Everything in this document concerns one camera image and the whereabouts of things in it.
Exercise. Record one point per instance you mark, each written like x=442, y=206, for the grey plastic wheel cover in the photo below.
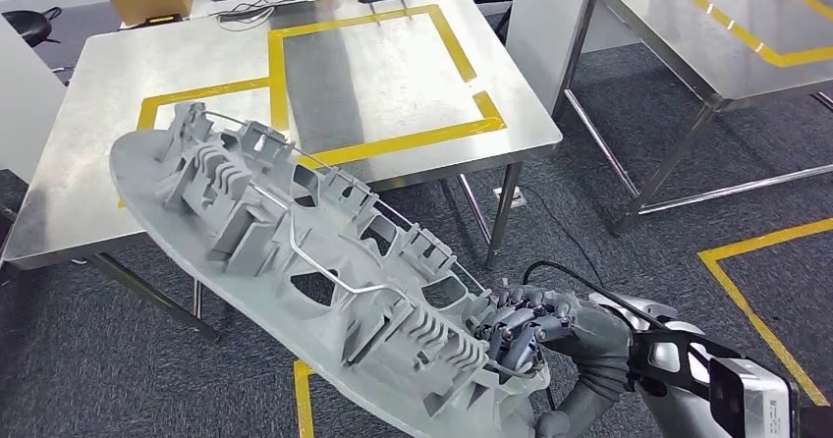
x=260, y=227

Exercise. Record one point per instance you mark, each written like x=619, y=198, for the black power adapter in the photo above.
x=159, y=20

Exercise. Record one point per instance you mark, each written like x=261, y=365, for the yellow tape square outline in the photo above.
x=748, y=241
x=304, y=402

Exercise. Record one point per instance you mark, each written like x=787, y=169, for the white partition panel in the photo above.
x=26, y=110
x=546, y=32

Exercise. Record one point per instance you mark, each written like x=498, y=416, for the black camera bracket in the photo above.
x=641, y=357

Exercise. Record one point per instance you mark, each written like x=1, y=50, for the steel workbench with double tape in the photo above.
x=195, y=51

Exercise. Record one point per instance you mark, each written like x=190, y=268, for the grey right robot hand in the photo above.
x=586, y=328

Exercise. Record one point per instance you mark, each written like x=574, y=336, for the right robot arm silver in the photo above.
x=599, y=383

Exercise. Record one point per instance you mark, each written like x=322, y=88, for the silver floor socket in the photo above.
x=509, y=197

